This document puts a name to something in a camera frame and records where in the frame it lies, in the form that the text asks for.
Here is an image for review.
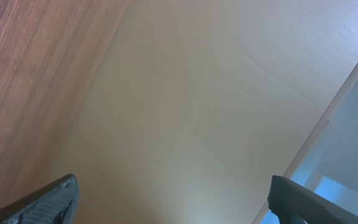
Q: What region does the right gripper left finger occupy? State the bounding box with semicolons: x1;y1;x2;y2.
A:
0;174;80;224

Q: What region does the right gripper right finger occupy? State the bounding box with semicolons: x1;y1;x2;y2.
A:
268;175;358;224

